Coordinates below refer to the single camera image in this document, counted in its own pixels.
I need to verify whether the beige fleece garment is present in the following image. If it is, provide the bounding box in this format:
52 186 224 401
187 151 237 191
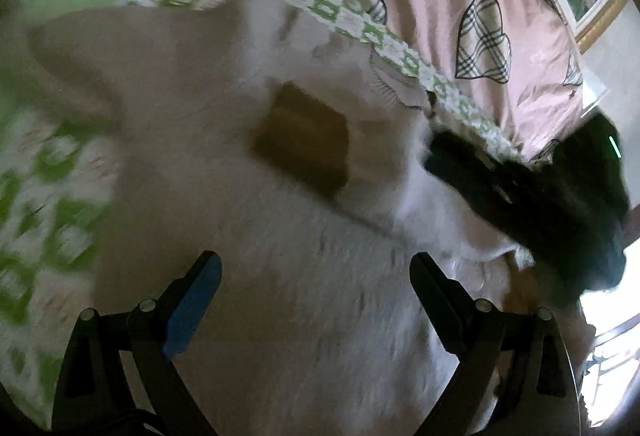
26 0 512 435

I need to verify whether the green checkered quilt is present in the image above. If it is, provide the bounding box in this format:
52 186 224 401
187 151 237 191
1 0 512 435

